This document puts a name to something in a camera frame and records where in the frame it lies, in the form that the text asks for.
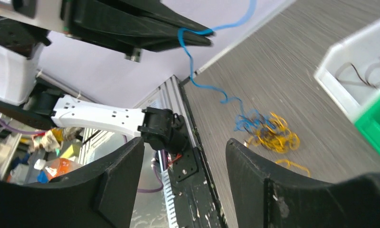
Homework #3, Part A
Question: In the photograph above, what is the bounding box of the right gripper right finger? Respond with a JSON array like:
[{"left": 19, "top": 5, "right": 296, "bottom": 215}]
[{"left": 226, "top": 138, "right": 380, "bottom": 228}]

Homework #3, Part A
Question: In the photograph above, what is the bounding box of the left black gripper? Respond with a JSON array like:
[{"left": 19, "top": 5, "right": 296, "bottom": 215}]
[{"left": 60, "top": 0, "right": 213, "bottom": 62}]

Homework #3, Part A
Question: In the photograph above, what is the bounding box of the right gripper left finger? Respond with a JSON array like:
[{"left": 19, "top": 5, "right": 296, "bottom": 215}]
[{"left": 0, "top": 137, "right": 144, "bottom": 228}]

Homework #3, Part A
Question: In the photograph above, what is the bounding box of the brown wire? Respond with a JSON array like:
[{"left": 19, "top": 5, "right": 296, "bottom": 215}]
[
  {"left": 247, "top": 116, "right": 276, "bottom": 142},
  {"left": 334, "top": 55, "right": 380, "bottom": 89}
]

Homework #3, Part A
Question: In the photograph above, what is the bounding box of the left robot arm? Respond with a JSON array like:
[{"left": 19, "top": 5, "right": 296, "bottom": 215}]
[{"left": 0, "top": 0, "right": 214, "bottom": 153}]

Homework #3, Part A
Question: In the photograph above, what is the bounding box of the orange drink bottle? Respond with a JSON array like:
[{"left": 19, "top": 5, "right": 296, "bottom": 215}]
[{"left": 34, "top": 158, "right": 82, "bottom": 183}]

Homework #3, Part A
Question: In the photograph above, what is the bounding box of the green plastic bin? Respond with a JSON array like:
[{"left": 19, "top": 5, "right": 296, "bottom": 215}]
[{"left": 354, "top": 90, "right": 380, "bottom": 155}]

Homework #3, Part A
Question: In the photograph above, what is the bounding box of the white plastic bin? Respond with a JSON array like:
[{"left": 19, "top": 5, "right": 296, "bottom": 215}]
[{"left": 314, "top": 19, "right": 380, "bottom": 123}]

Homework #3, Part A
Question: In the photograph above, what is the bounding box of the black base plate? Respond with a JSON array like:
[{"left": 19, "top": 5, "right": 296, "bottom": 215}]
[{"left": 160, "top": 76, "right": 227, "bottom": 228}]

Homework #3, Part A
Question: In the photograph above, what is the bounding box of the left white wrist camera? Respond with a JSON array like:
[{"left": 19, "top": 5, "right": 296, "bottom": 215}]
[{"left": 0, "top": 0, "right": 64, "bottom": 32}]

